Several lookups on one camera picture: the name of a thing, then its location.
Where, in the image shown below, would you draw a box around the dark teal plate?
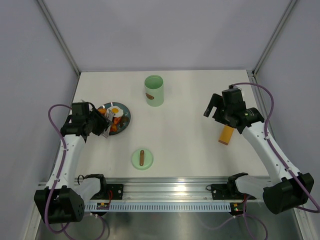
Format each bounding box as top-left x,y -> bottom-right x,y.
98,102 -> 131,137

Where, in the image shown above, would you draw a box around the green round lid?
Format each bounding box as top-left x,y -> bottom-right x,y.
131,148 -> 154,171

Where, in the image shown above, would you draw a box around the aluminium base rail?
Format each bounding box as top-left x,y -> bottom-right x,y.
37,176 -> 271,203

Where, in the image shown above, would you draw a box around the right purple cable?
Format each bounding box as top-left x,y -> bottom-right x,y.
199,82 -> 320,240

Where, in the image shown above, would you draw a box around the green cylindrical lunch container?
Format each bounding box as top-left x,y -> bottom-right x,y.
144,75 -> 164,107

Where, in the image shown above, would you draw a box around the orange rectangular box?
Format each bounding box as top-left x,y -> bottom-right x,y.
218,125 -> 234,146

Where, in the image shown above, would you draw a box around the toy orange carrot piece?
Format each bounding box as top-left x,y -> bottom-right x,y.
112,117 -> 121,125

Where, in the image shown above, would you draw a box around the aluminium frame post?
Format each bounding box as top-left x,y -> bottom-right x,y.
35,0 -> 81,78
251,0 -> 299,77

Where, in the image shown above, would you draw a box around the right aluminium frame post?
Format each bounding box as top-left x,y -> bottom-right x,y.
251,0 -> 299,77

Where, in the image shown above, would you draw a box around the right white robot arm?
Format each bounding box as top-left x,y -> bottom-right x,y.
203,88 -> 314,214

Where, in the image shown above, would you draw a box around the toy fried egg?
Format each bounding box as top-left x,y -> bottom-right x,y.
106,105 -> 124,118

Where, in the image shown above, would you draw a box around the toy brown mushroom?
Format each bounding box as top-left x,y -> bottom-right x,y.
119,116 -> 130,128

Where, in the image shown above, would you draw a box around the metal tongs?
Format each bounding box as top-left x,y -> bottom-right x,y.
102,110 -> 114,139

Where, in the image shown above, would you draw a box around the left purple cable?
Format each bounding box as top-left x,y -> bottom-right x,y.
37,103 -> 111,238

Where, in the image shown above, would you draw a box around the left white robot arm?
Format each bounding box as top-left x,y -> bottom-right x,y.
34,101 -> 111,226

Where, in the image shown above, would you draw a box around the left aluminium frame post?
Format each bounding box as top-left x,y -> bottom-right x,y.
35,0 -> 81,78

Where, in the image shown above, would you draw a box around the toy orange nugget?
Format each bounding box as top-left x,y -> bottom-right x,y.
98,108 -> 107,115

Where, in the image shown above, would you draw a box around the white slotted cable duct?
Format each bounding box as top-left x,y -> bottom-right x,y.
84,202 -> 231,213

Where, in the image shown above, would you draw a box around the purple cable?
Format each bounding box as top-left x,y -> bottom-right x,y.
199,82 -> 320,240
37,103 -> 111,238

